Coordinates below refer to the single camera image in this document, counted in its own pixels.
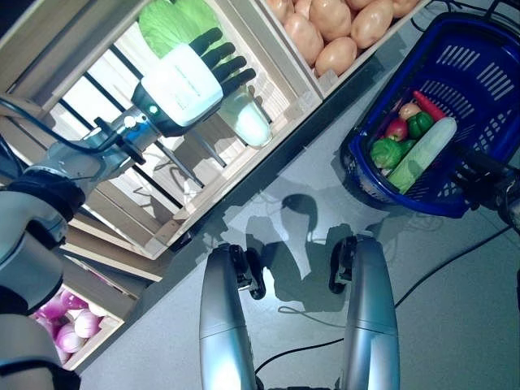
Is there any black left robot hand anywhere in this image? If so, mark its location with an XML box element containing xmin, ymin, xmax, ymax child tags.
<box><xmin>130</xmin><ymin>26</ymin><xmax>258</xmax><ymax>138</ymax></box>

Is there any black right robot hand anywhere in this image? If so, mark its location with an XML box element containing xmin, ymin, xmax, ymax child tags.
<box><xmin>450</xmin><ymin>144</ymin><xmax>520</xmax><ymax>224</ymax></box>

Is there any white green napa cabbage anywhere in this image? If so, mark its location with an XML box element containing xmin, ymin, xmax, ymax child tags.
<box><xmin>388</xmin><ymin>116</ymin><xmax>459</xmax><ymax>195</ymax></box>
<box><xmin>137</xmin><ymin>0</ymin><xmax>274</xmax><ymax>149</ymax></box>

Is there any blue plastic shopping basket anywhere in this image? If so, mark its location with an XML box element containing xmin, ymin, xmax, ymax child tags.
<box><xmin>340</xmin><ymin>0</ymin><xmax>520</xmax><ymax>219</ymax></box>

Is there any red plastic apple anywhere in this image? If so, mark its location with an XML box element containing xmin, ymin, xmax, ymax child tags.
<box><xmin>384</xmin><ymin>119</ymin><xmax>410</xmax><ymax>141</ymax></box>

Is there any brown plastic potato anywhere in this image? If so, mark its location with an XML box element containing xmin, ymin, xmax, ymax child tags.
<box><xmin>391</xmin><ymin>0</ymin><xmax>423</xmax><ymax>19</ymax></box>
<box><xmin>314</xmin><ymin>36</ymin><xmax>358</xmax><ymax>78</ymax></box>
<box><xmin>308</xmin><ymin>0</ymin><xmax>353</xmax><ymax>42</ymax></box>
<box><xmin>283</xmin><ymin>12</ymin><xmax>325</xmax><ymax>68</ymax></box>
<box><xmin>398</xmin><ymin>102</ymin><xmax>422</xmax><ymax>121</ymax></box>
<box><xmin>350</xmin><ymin>0</ymin><xmax>395</xmax><ymax>50</ymax></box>

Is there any wooden slat crate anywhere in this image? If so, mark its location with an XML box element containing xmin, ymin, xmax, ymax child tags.
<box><xmin>0</xmin><ymin>0</ymin><xmax>325</xmax><ymax>262</ymax></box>
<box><xmin>227</xmin><ymin>0</ymin><xmax>431</xmax><ymax>102</ymax></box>
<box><xmin>28</xmin><ymin>243</ymin><xmax>126</xmax><ymax>373</ymax></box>

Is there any silver right robot leg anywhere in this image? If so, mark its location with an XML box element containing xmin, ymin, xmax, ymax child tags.
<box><xmin>327</xmin><ymin>233</ymin><xmax>402</xmax><ymax>390</ymax></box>

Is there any silver robot leg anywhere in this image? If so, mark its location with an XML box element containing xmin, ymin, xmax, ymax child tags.
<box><xmin>327</xmin><ymin>233</ymin><xmax>402</xmax><ymax>390</ymax></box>
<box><xmin>197</xmin><ymin>242</ymin><xmax>268</xmax><ymax>390</ymax></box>

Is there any silver left robot leg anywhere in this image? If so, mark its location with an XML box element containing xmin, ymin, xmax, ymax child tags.
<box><xmin>197</xmin><ymin>242</ymin><xmax>268</xmax><ymax>390</ymax></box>

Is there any purple white turnip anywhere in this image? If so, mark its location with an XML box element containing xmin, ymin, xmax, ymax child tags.
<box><xmin>55</xmin><ymin>324</ymin><xmax>87</xmax><ymax>354</ymax></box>
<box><xmin>75</xmin><ymin>311</ymin><xmax>105</xmax><ymax>339</ymax></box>
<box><xmin>59</xmin><ymin>288</ymin><xmax>89</xmax><ymax>314</ymax></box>
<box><xmin>34</xmin><ymin>302</ymin><xmax>62</xmax><ymax>326</ymax></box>

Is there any black floor cable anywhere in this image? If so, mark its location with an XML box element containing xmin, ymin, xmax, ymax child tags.
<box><xmin>394</xmin><ymin>225</ymin><xmax>520</xmax><ymax>306</ymax></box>
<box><xmin>252</xmin><ymin>336</ymin><xmax>347</xmax><ymax>377</ymax></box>

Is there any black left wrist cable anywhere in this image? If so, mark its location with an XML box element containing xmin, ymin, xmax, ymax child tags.
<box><xmin>0</xmin><ymin>95</ymin><xmax>147</xmax><ymax>166</ymax></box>

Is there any wooden display shelf frame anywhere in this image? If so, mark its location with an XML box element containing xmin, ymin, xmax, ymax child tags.
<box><xmin>0</xmin><ymin>0</ymin><xmax>411</xmax><ymax>285</ymax></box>

